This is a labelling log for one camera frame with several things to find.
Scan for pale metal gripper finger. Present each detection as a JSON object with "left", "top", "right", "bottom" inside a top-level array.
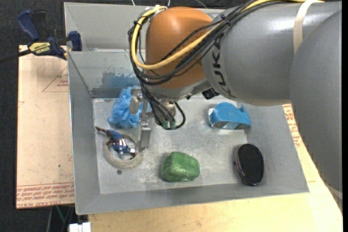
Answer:
[
  {"left": 129, "top": 89, "right": 143, "bottom": 115},
  {"left": 138, "top": 120, "right": 152, "bottom": 151}
]

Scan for blue and red toy figure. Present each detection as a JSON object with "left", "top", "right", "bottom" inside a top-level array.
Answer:
[{"left": 95, "top": 126, "right": 136, "bottom": 160}]

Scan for grey metal bin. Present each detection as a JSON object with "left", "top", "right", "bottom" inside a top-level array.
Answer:
[{"left": 64, "top": 2, "right": 310, "bottom": 216}]

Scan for blue curved plastic holder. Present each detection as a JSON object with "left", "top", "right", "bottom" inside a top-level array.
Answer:
[{"left": 208, "top": 102, "right": 252, "bottom": 130}]

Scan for brown cardboard board, red print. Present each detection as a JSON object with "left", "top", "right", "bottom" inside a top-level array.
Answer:
[{"left": 15, "top": 45, "right": 302, "bottom": 210}]

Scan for black oval case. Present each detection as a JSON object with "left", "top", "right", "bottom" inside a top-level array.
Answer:
[{"left": 233, "top": 143, "right": 265, "bottom": 187}]

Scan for clear tape ring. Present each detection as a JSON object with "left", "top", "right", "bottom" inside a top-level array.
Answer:
[{"left": 103, "top": 131, "right": 144, "bottom": 170}]

